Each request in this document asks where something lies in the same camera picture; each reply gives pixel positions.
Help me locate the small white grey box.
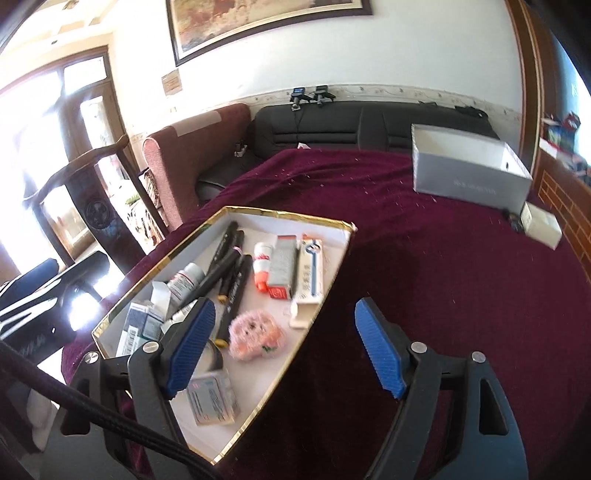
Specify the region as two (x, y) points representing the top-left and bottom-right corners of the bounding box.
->
(186, 369), (239, 426)

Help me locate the blue white medicine box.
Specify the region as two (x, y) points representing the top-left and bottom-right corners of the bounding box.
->
(115, 302), (163, 357)

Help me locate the black marker pink cap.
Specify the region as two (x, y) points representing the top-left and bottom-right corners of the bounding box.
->
(215, 229), (246, 304)

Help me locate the pink plush flower toy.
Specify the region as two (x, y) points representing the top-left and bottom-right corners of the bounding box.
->
(228, 310), (286, 361)

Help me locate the black marker yellow cap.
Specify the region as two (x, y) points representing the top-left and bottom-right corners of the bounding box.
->
(172, 254), (243, 319)

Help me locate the white red-label pill bottle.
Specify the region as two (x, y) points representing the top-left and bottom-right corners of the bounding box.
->
(166, 263), (205, 308)

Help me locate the black marker orange cap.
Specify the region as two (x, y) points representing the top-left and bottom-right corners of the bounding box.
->
(214, 254), (252, 348)

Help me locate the white blue ointment box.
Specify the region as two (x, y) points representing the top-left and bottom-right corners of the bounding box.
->
(290, 235), (325, 329)

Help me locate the dark red velvet bedspread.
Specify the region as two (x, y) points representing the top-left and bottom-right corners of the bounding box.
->
(59, 148), (591, 480)

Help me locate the white gold-edged tray box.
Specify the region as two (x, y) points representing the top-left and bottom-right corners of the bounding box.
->
(90, 205), (358, 466)

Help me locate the black marker purple cap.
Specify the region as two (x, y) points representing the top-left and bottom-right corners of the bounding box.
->
(207, 221), (238, 273)

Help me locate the white orange tube bottle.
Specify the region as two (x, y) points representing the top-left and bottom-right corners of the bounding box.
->
(252, 242), (273, 293)

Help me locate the grey red medicine box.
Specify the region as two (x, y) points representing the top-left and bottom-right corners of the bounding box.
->
(266, 235), (297, 300)

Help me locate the dark wooden chair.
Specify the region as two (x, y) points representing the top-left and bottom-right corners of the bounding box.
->
(23, 134), (169, 274)

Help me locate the black brown marker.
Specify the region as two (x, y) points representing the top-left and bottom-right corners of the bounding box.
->
(502, 210), (525, 234)

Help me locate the maroon armchair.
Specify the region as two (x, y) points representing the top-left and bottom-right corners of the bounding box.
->
(142, 103), (250, 230)

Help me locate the flat white box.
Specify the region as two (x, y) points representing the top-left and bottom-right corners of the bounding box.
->
(520, 202), (562, 250)

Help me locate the wooden door with glass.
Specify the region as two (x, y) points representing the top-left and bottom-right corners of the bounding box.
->
(1, 47), (132, 273)

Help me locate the grey shoe box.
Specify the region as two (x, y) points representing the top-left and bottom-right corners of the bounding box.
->
(412, 124), (533, 213)

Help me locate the black leather sofa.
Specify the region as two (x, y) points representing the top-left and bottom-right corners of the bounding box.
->
(194, 101), (498, 204)

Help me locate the wooden bed footboard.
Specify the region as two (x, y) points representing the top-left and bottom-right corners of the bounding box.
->
(533, 150), (591, 278)

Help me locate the black clamp device right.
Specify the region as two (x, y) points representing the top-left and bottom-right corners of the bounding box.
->
(312, 85), (335, 107)

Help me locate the black clamp device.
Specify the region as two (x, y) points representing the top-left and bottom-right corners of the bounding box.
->
(290, 87), (311, 112)
(312, 85), (335, 107)

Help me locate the black clamp device left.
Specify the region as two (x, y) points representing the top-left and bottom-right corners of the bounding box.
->
(290, 87), (311, 112)

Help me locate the framed horse painting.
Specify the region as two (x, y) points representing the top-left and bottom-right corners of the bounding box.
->
(165, 0), (373, 66)

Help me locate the black braided cable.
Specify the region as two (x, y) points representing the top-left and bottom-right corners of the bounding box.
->
(0, 340), (223, 480)

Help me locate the small wall plaque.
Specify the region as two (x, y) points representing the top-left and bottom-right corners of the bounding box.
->
(161, 69), (182, 96)

